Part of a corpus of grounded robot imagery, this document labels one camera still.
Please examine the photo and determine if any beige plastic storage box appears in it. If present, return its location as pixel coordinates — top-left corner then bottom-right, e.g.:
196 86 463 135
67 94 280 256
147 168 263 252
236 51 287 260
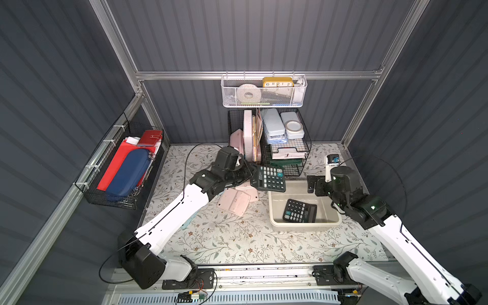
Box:
268 180 343 232

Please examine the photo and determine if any light blue pencil case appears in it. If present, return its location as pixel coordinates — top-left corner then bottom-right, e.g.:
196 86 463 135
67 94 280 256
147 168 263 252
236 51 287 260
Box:
262 108 285 137

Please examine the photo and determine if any black wire desk organizer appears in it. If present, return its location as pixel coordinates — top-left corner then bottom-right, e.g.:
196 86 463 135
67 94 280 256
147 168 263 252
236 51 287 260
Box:
227 108 312 180

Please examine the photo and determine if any light blue calculator lower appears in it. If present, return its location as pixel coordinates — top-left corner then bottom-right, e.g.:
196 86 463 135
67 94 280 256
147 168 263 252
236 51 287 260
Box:
181 213 196 230

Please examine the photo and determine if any yellow clock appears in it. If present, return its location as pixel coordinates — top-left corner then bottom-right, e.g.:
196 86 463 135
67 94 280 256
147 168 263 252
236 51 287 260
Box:
263 77 294 88

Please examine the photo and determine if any black calculator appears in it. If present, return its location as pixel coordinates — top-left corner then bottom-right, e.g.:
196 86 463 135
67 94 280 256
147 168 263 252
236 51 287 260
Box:
250 165 286 193
282 199 318 223

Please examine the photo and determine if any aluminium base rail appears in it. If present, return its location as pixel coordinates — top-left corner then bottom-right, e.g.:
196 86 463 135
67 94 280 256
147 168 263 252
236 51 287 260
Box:
110 262 424 305

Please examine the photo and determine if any white mesh hanging basket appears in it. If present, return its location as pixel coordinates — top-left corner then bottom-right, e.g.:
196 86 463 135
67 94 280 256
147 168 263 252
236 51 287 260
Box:
221 73 308 108

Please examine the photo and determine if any red wallet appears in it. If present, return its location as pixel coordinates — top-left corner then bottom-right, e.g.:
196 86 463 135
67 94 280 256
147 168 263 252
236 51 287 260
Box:
137 130 163 148

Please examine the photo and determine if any white round tape box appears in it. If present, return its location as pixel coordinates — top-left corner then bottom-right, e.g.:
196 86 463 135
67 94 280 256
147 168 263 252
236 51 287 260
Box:
280 111 305 140

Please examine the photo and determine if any pink upright book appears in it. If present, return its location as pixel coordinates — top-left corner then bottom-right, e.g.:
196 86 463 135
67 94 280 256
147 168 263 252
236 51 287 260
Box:
243 110 254 161

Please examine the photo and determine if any floral table mat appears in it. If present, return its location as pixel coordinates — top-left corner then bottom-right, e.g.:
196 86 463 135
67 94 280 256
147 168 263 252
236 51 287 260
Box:
143 144 388 264

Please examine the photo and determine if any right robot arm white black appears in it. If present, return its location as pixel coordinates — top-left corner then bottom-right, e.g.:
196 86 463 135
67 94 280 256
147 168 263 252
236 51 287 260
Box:
307 166 482 304

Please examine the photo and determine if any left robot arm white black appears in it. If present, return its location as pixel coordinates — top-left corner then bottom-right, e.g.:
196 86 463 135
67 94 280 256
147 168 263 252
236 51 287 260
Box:
118 146 259 289

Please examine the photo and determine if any pink calculator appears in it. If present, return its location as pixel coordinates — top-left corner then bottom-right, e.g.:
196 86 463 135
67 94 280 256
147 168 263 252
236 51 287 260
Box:
235 181 259 202
217 188 251 217

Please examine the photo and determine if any navy blue pouch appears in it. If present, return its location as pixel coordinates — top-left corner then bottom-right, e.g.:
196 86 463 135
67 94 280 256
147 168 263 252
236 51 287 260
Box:
105 149 151 202

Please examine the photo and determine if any red folder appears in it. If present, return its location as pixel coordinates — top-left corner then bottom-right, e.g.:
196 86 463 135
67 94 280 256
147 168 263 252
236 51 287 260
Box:
97 137 140 191

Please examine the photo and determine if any black wire side basket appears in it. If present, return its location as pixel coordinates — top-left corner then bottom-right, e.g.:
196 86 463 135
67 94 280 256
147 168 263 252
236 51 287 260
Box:
74 114 164 210

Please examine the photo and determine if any small circuit board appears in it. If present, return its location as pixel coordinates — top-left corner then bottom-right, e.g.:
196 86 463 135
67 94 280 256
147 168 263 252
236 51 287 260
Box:
175 291 208 304

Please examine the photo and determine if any pink case in organizer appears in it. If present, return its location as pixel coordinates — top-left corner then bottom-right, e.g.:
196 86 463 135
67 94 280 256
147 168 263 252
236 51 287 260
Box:
230 129 245 155

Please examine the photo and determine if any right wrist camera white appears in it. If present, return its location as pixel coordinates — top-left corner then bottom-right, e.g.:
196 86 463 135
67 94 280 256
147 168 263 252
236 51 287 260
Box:
325 154 341 182

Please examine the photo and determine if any white tape roll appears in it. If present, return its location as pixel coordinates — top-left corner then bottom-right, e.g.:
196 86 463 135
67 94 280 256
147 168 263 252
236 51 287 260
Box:
236 84 262 104

